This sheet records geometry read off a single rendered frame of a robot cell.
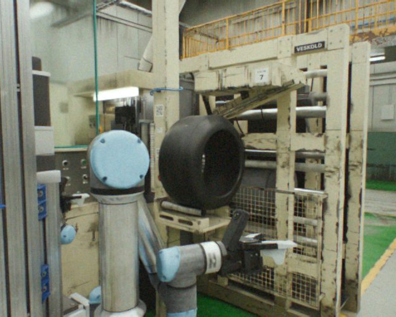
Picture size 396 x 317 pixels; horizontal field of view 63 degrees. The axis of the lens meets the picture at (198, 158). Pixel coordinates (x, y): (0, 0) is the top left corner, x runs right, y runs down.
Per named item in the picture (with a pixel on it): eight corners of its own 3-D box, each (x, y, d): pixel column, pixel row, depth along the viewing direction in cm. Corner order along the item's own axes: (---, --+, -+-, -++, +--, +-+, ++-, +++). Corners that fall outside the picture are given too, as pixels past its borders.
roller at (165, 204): (160, 208, 208) (160, 201, 207) (165, 207, 211) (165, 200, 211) (202, 217, 185) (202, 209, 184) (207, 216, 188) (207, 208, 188)
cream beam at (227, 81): (193, 94, 227) (193, 72, 226) (215, 97, 246) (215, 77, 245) (271, 85, 188) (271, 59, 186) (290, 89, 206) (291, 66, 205)
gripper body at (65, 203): (58, 207, 158) (41, 212, 147) (60, 190, 157) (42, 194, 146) (72, 210, 156) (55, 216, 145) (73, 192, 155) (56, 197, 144)
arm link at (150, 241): (75, 141, 85) (148, 293, 96) (78, 142, 75) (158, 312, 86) (117, 124, 89) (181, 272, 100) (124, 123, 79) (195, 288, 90)
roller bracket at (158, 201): (153, 212, 207) (153, 197, 206) (195, 202, 237) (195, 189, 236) (157, 214, 204) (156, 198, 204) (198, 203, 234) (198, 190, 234)
